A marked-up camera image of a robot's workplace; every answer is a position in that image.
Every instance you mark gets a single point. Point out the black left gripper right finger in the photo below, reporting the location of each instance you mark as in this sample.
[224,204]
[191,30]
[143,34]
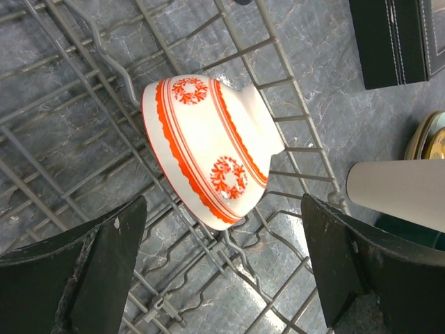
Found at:
[371,281]

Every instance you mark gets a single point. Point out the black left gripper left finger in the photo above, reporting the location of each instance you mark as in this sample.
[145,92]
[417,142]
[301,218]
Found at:
[77,281]

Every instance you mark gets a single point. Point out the dark teal mug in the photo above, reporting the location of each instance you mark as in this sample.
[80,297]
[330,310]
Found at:
[411,231]

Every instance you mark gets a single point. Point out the beige cup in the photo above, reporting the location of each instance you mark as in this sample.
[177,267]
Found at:
[412,190]

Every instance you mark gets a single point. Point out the cream bird plate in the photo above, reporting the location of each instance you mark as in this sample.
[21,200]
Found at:
[410,151]

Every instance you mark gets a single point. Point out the white orange patterned bowl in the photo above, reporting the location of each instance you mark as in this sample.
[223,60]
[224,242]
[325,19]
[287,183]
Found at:
[213,143]

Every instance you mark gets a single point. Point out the yellow patterned plate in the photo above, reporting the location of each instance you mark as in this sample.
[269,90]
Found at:
[435,149]

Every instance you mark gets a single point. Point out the green flower plate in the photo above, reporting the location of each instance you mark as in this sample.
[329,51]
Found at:
[434,123]

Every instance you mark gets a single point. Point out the black glass-lid display box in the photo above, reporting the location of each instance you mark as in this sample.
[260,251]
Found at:
[399,42]

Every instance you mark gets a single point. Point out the grey wire dish rack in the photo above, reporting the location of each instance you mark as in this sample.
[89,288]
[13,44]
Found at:
[73,147]

